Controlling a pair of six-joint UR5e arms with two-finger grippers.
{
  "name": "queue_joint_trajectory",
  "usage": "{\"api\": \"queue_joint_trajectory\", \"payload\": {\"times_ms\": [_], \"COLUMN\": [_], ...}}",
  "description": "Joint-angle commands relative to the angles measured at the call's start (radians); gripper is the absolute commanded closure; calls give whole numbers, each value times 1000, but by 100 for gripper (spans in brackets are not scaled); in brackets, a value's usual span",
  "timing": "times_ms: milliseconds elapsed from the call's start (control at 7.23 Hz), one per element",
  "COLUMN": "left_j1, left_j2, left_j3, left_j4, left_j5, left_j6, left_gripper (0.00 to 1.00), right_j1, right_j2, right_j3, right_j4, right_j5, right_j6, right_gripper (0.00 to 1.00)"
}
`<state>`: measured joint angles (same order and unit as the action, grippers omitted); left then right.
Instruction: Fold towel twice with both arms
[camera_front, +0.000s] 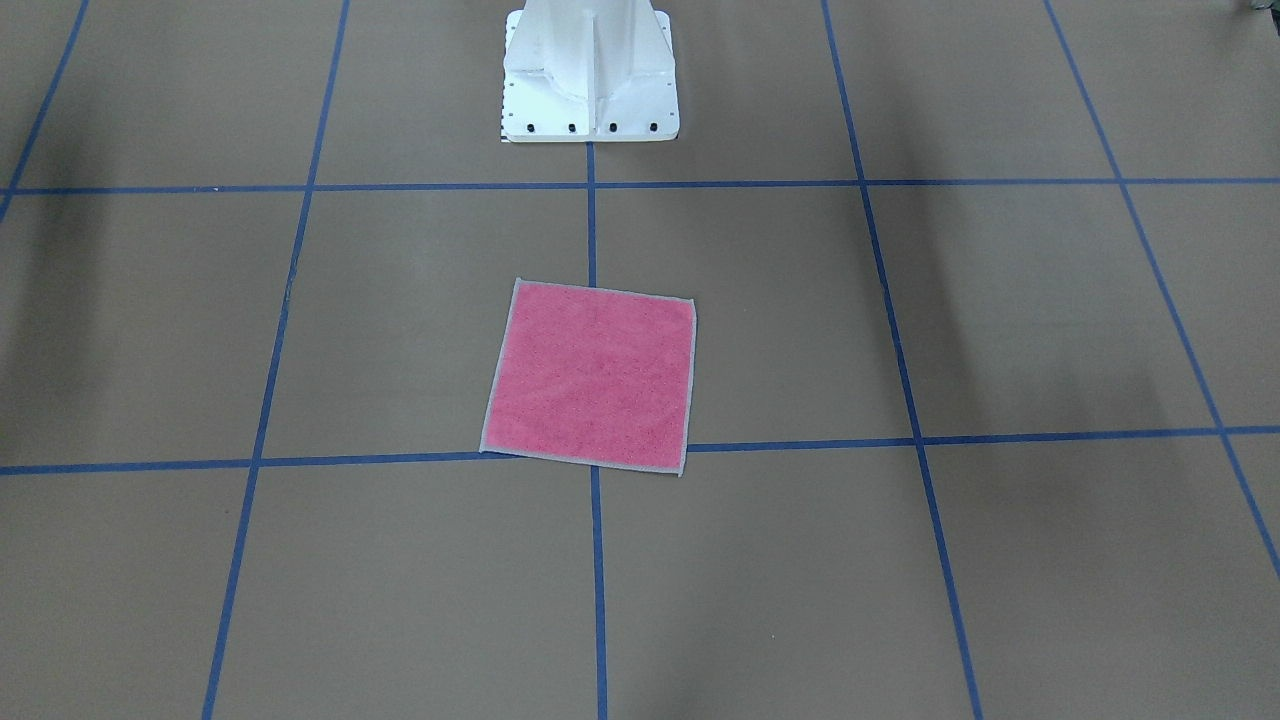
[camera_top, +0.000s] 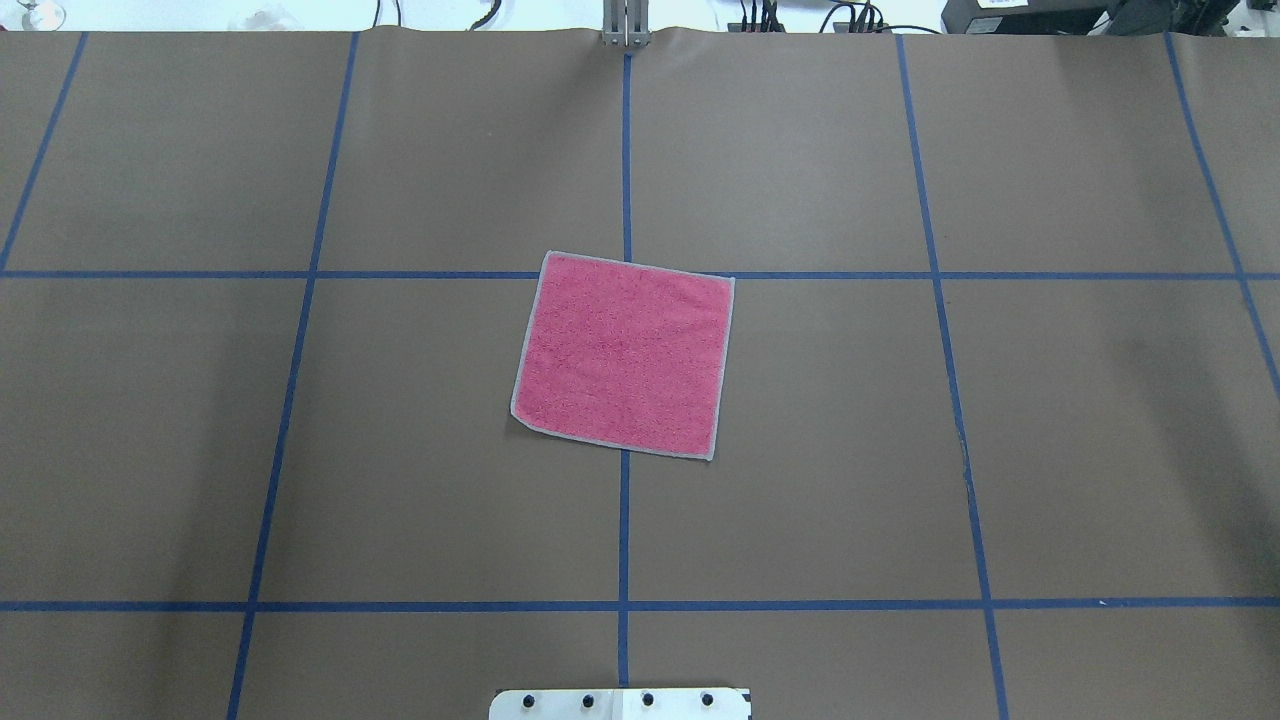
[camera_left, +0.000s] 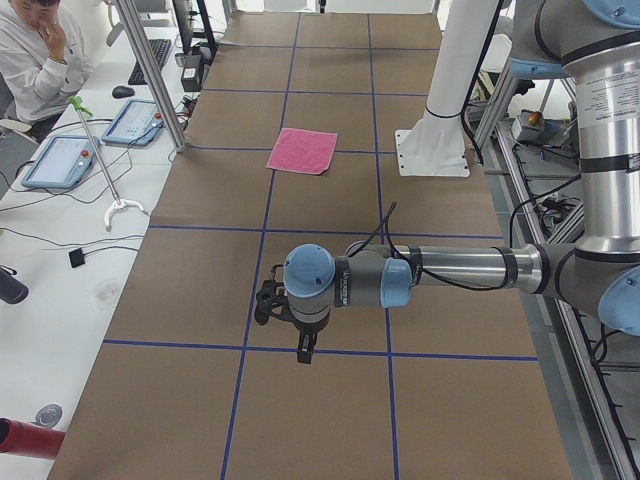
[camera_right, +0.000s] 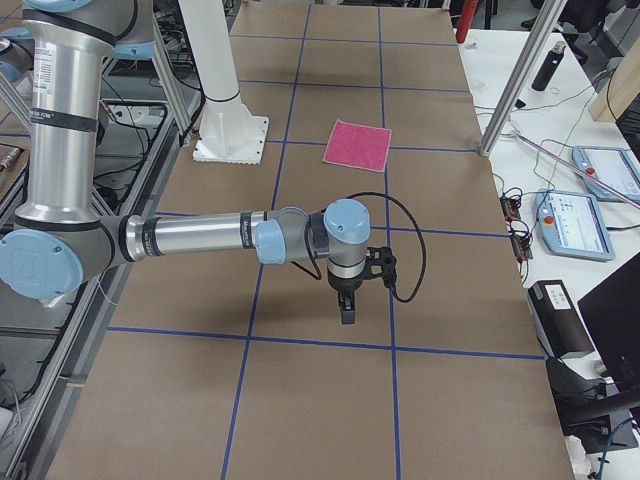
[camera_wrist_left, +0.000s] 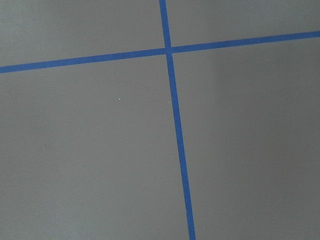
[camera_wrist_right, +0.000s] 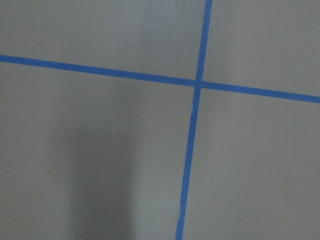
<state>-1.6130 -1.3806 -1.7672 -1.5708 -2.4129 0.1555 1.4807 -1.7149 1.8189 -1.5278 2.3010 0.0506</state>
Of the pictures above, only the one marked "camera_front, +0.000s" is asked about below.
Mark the pink towel with grey edge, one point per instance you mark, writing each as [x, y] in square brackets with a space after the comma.
[594, 377]

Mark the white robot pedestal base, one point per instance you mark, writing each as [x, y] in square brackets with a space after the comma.
[589, 72]

